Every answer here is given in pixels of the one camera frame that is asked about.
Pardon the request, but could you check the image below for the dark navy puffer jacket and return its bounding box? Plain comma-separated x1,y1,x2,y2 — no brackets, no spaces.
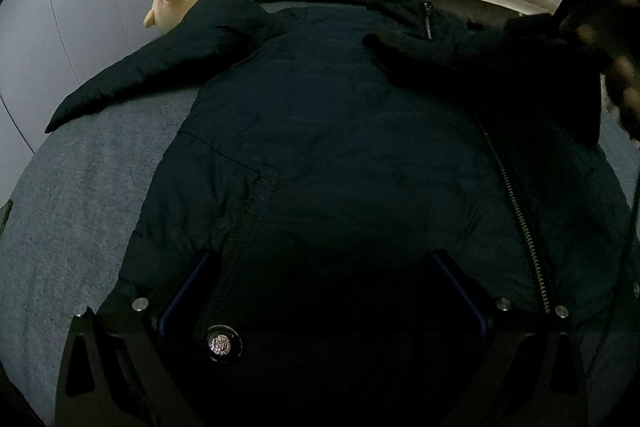
49,0,639,426

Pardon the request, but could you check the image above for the right hand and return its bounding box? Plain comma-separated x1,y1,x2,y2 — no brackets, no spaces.
576,0,639,140

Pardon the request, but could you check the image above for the grey bed sheet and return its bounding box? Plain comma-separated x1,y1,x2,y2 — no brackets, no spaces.
1,89,196,426

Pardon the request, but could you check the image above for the white wardrobe with dark handles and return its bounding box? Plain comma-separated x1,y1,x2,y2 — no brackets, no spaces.
1,0,156,199

